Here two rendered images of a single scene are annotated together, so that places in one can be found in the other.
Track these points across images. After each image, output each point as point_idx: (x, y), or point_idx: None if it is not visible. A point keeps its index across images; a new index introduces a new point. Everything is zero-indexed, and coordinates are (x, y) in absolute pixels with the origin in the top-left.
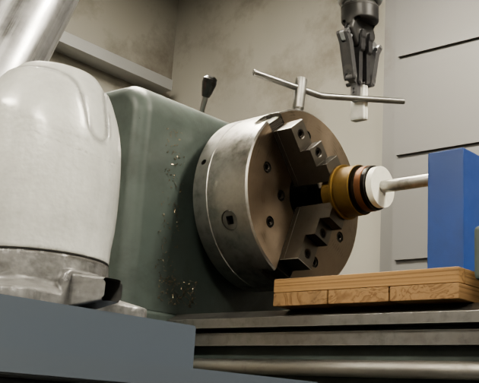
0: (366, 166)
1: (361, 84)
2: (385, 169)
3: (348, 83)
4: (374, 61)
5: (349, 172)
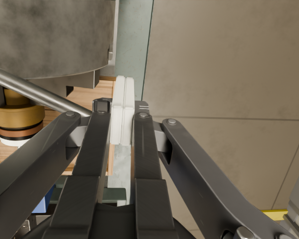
0: (1, 134)
1: (111, 138)
2: (19, 145)
3: (92, 111)
4: (190, 209)
5: None
